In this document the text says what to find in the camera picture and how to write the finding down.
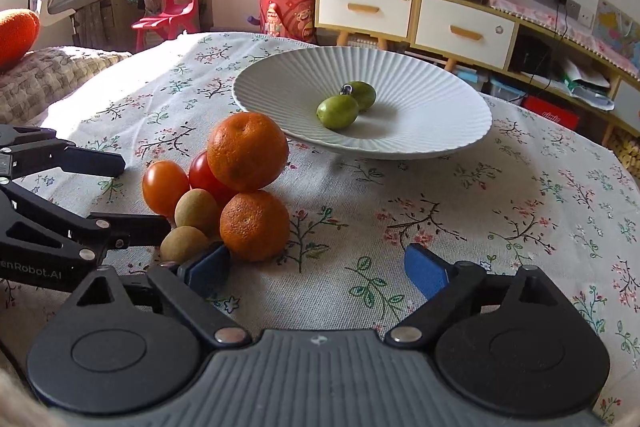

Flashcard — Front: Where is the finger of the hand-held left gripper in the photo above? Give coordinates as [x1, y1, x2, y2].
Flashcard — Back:
[0, 125, 126, 182]
[0, 186, 171, 267]

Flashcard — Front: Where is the red plastic child chair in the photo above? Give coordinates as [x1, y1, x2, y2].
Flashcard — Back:
[131, 0, 202, 52]

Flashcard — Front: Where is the red printed gift box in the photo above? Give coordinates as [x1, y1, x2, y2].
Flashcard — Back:
[258, 0, 318, 45]

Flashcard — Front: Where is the orange cherry tomato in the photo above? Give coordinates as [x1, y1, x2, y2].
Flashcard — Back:
[142, 160, 191, 219]

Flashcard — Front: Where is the orange plush cushion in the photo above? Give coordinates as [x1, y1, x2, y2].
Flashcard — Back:
[0, 8, 41, 72]

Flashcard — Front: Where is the large mandarin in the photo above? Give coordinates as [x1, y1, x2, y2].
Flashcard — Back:
[206, 112, 289, 192]

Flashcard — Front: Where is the red cherry tomato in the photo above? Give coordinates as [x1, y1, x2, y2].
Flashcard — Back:
[188, 151, 236, 208]

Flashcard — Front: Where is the wooden drawer cabinet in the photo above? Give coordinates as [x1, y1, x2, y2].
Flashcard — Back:
[410, 0, 521, 72]

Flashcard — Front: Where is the floral tablecloth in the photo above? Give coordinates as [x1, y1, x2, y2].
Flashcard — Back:
[0, 32, 640, 427]

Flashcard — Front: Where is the long low wooden shelf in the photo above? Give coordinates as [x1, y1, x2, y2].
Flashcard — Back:
[487, 0, 640, 148]

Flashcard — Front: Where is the pink lace cloth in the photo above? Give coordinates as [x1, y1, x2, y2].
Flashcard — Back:
[487, 0, 640, 80]

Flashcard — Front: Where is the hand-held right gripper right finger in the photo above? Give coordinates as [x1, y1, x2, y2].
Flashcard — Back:
[384, 243, 555, 349]

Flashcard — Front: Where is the white ribbed plate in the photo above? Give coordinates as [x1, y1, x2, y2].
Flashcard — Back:
[231, 47, 493, 160]

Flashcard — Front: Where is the green jujube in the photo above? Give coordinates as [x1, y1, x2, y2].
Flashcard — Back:
[316, 95, 360, 130]
[347, 81, 377, 112]

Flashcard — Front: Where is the small mandarin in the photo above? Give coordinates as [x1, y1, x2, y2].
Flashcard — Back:
[219, 190, 291, 263]

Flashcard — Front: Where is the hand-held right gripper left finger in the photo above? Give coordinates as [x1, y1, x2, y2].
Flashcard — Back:
[75, 241, 252, 349]

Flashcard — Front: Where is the brown longan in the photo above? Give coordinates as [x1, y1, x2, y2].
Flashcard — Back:
[159, 226, 211, 264]
[174, 188, 222, 238]

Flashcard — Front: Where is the map poster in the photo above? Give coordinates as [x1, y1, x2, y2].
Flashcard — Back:
[592, 0, 640, 72]

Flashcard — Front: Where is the beige knitted blanket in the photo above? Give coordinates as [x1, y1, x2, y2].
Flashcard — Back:
[0, 47, 133, 124]

